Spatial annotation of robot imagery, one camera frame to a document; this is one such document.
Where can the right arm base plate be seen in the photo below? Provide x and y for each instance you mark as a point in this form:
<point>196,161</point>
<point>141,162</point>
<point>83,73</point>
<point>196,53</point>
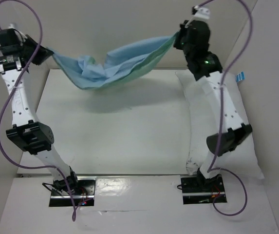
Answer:
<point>195,192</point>

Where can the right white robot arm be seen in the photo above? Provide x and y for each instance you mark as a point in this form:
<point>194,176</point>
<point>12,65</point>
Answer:
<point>232,131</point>

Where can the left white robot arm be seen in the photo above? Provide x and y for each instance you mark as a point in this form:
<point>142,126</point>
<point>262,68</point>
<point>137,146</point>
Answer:
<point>28,133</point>

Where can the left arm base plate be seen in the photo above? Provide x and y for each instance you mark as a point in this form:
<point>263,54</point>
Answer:
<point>83,195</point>

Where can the white pillow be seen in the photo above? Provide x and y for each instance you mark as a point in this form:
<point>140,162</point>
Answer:
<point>204,122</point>

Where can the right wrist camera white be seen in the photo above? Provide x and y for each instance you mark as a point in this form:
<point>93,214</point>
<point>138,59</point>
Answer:
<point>201,13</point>

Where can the blue green pillowcase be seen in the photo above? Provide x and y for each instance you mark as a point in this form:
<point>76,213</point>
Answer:
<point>121,65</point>

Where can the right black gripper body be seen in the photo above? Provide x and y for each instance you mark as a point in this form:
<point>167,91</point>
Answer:
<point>182,37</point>

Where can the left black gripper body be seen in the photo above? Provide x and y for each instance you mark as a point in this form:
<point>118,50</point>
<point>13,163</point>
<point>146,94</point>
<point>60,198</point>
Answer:
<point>28,47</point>

